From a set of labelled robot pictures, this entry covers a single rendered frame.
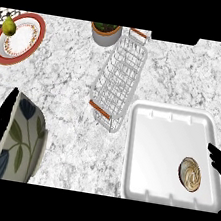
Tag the swirled brown cupcake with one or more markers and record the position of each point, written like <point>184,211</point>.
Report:
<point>190,174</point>

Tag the red rimmed plate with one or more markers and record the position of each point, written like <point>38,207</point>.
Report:
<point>19,39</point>

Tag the green pear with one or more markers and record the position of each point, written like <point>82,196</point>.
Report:
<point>9,26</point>

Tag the floral patterned bowl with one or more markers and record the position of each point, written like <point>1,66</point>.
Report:
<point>19,142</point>

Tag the black appliance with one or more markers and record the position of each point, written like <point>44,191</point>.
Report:
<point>174,38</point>

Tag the white tray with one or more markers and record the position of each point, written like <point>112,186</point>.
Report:
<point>172,156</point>

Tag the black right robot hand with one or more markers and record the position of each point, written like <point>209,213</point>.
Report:
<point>220,163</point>

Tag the grey potted plant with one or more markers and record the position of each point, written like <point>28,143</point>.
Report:
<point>105,34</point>

